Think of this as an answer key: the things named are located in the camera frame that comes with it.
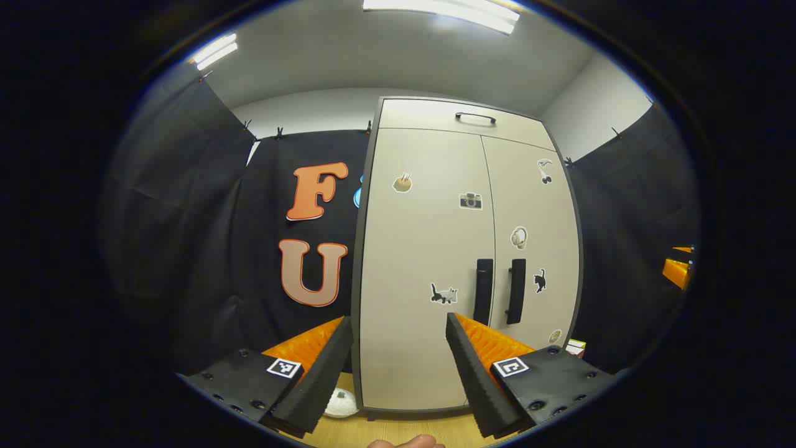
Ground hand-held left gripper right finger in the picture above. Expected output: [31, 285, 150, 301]
[445, 312, 622, 439]

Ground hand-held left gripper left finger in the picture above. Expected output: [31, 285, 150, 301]
[176, 315, 354, 439]

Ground black door handle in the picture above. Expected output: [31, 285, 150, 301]
[506, 259, 527, 325]
[474, 259, 494, 325]

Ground grey double-door shoe cabinet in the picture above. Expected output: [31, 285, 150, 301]
[350, 96, 584, 421]

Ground shoe cabinet door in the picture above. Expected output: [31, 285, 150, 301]
[359, 129, 496, 411]
[482, 136, 580, 350]

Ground white round object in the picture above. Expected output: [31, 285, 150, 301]
[325, 388, 359, 418]

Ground black backdrop cloth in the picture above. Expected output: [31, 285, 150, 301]
[103, 62, 700, 380]

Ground ceiling light panel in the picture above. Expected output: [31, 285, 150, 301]
[190, 33, 238, 70]
[363, 0, 520, 35]

